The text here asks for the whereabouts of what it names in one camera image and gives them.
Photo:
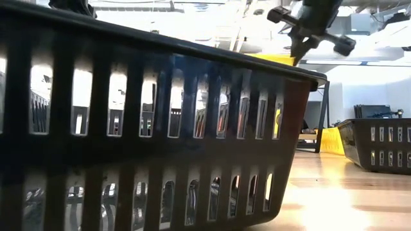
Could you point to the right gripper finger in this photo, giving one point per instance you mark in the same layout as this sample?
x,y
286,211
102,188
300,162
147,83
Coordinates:
x,y
297,46
307,43

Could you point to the orange plastic basket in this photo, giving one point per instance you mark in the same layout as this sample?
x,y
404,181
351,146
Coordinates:
x,y
221,123

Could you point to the black plastic basket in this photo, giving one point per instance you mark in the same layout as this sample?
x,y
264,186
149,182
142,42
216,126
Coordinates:
x,y
160,150
385,146

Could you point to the black background robot arm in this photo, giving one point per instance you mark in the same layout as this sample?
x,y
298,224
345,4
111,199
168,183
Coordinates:
x,y
338,123

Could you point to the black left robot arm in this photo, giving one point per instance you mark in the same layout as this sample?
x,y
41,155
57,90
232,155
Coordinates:
x,y
74,6

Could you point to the black metal wooden shelf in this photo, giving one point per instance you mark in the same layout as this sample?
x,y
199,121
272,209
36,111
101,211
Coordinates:
x,y
322,122

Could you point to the long ceiling light strip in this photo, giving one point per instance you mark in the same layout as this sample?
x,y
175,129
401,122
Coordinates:
x,y
334,62

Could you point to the round ceiling sensor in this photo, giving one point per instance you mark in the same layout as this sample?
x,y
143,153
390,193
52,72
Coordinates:
x,y
258,12

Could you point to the black ceiling fixture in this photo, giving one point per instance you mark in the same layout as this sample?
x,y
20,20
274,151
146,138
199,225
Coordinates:
x,y
407,48

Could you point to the black background equipment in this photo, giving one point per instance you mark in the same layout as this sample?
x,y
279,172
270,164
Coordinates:
x,y
372,111

